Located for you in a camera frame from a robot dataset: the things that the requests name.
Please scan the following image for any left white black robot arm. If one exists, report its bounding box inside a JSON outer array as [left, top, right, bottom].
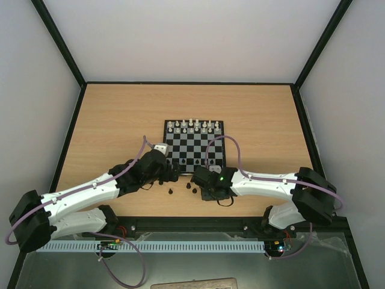
[[5, 149, 180, 252]]

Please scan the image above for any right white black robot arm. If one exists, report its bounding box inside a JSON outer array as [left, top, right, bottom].
[[191, 167, 336, 237]]

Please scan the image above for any black white chess board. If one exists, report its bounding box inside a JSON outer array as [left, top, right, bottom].
[[163, 119, 226, 175]]

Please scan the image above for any right controller circuit board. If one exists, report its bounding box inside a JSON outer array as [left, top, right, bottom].
[[264, 238, 293, 253]]

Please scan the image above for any controller circuit board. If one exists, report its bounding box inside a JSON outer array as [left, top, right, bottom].
[[264, 238, 293, 253], [96, 239, 124, 250]]

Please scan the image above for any left controller circuit board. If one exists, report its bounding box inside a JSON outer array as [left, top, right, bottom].
[[96, 239, 124, 250]]

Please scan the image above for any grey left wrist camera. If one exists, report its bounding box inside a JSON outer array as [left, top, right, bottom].
[[153, 143, 170, 156]]

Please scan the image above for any light blue slotted cable duct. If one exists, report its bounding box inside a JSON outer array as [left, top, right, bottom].
[[37, 240, 265, 253]]

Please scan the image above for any black aluminium mounting rail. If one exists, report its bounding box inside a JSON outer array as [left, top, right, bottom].
[[114, 215, 350, 238]]

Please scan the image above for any black cage frame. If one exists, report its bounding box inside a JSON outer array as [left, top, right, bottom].
[[5, 0, 371, 289]]

